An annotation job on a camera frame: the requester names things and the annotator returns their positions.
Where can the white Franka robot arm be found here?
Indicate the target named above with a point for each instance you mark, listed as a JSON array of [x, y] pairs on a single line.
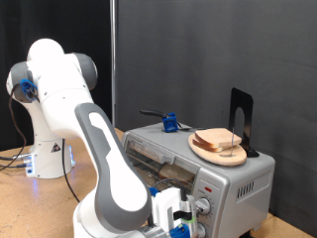
[[66, 99]]

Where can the white wrist camera blue mount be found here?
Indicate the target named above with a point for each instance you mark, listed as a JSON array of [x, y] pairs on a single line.
[[188, 214]]

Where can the white bread slice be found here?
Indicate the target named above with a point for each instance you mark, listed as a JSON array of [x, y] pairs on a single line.
[[175, 173], [216, 136], [203, 147]]

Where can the vertical metal pole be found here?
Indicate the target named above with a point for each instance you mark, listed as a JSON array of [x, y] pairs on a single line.
[[114, 66]]

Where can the silver oven knob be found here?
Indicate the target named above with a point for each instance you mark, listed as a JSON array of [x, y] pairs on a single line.
[[203, 206], [201, 230]]

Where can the black metal bookend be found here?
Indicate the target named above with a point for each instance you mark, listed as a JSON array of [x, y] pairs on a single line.
[[236, 105]]

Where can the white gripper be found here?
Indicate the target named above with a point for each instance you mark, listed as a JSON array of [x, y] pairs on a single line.
[[163, 205]]

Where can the metal spatula with blue block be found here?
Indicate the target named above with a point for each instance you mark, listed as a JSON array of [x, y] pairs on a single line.
[[170, 124]]

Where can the round wooden board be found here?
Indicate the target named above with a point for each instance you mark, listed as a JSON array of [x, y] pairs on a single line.
[[221, 158]]

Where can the silver toaster oven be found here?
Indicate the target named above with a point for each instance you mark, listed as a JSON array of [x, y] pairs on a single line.
[[231, 178]]

